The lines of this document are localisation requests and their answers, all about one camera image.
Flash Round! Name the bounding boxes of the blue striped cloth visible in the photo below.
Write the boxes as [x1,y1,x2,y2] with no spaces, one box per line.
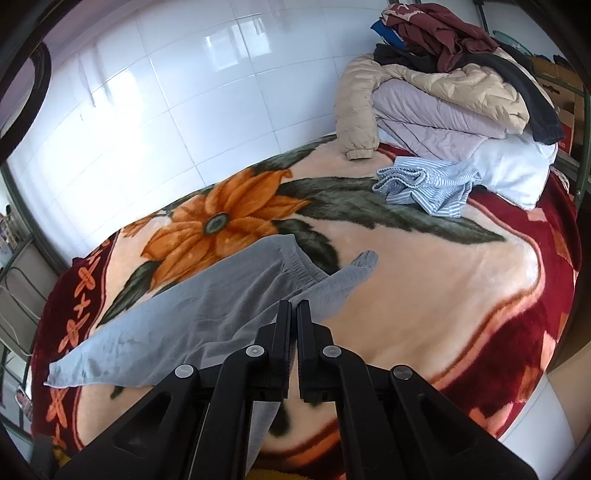
[373,156,482,219]

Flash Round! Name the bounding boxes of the blue garment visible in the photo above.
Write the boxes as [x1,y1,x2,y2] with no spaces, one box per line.
[373,21,407,49]

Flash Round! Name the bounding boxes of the black cable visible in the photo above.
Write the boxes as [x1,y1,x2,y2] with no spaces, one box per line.
[0,41,55,162]

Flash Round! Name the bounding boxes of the lilac quilt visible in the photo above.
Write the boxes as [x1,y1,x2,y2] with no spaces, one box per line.
[372,78,509,160]

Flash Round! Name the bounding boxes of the grey-blue shorts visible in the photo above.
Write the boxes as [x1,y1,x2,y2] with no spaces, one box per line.
[44,234,380,478]

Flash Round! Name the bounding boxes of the white pillow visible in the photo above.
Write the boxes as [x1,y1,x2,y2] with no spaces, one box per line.
[466,131,559,210]

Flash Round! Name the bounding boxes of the dark red garment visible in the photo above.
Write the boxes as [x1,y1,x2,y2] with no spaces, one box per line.
[381,2,499,73]

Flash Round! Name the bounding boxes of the black garment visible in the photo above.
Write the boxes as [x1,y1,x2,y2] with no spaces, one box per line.
[373,42,566,145]

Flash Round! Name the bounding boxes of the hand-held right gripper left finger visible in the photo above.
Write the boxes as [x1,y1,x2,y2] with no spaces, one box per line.
[53,299,294,480]

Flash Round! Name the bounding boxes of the green metal bed frame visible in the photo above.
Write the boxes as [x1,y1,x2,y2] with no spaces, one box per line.
[549,60,591,213]

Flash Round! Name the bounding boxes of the beige puffer jacket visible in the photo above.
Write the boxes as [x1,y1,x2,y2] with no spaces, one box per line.
[335,53,531,161]

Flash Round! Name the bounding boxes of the cardboard box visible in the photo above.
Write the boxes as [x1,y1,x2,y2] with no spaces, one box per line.
[526,55,587,158]

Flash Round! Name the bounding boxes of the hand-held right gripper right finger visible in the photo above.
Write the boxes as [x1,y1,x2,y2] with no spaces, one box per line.
[295,299,539,480]

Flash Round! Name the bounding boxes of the floral plush blanket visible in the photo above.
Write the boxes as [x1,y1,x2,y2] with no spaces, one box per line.
[30,131,580,480]

